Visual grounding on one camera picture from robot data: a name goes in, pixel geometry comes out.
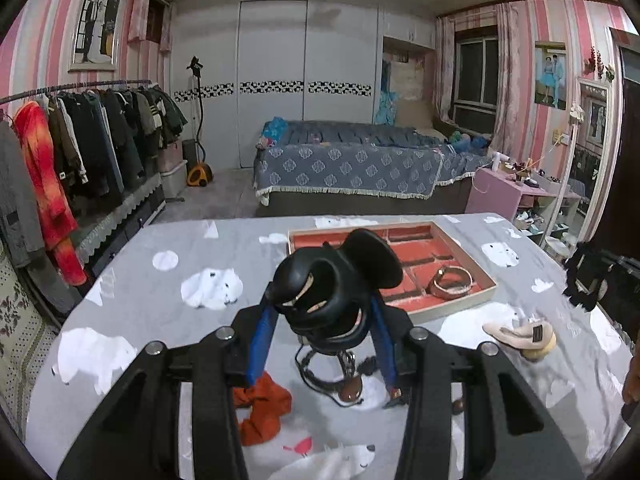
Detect blue hanging dress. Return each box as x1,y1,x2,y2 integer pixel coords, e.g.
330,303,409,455
374,57,402,126

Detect white wardrobe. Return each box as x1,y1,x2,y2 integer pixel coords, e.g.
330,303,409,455
170,0,436,171

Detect small pink curtain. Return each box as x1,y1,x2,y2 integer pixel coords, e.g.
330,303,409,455
127,0,174,54

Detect blonde braided hair tie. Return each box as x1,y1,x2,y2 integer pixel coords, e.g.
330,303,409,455
517,321,557,361

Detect lace covered low cabinet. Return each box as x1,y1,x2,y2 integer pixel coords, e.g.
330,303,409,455
70,172,167,262

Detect pink white storage boxes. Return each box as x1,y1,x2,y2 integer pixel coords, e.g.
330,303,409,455
159,142,189,199

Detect metal clothes rack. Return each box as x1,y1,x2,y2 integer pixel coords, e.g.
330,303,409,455
0,79,157,107

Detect black hair claw clip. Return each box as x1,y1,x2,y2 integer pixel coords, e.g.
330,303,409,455
272,228,405,348

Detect red flower decoration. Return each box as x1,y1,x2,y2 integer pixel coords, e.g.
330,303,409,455
584,47,616,82

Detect bed with blue patterned blanket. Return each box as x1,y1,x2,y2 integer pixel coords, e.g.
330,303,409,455
252,119,496,218

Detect person's right hand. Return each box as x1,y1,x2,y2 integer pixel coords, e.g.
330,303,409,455
622,355,640,406

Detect framed black white wall poster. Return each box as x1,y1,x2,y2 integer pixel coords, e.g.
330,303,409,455
67,0,124,72

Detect orange red hanging garment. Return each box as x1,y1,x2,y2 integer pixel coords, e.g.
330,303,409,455
12,101,88,287

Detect patterned beige cloth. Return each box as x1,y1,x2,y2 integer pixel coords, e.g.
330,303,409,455
0,240,62,437

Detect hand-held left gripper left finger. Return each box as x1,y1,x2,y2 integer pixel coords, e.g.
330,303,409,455
56,304,280,480

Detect pink floral curtain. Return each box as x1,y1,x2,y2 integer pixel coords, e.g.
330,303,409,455
434,15,458,124
494,2,532,162

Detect brick pattern jewelry tray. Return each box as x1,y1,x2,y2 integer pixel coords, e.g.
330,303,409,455
286,220,498,325

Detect dark window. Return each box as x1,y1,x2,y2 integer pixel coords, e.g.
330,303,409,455
452,30,501,134

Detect gold brown bangle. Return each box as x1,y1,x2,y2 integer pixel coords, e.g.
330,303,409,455
428,265,475,301

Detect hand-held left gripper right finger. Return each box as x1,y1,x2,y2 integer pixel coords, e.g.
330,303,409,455
370,296,586,480

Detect row of hanging clothes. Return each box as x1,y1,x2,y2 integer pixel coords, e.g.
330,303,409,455
0,85,188,271

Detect black cord bracelet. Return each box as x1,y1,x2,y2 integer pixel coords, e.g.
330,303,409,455
295,345,363,408

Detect yellow black garment steamer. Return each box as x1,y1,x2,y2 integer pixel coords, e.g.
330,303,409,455
185,56,216,187

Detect colour couple wall poster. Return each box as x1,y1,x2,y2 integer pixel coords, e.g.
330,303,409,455
534,41,567,109

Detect orange fabric bow scrunchie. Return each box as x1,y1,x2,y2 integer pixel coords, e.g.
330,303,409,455
232,371,293,447

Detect pink desk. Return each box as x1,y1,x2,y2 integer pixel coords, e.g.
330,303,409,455
465,167,582,222

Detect white framed mirror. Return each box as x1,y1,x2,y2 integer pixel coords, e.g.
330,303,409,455
545,77,614,247

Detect blue bag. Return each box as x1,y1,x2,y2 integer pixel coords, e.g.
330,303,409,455
259,116,289,149

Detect dark cloth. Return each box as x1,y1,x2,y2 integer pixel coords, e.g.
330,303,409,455
564,242,640,312

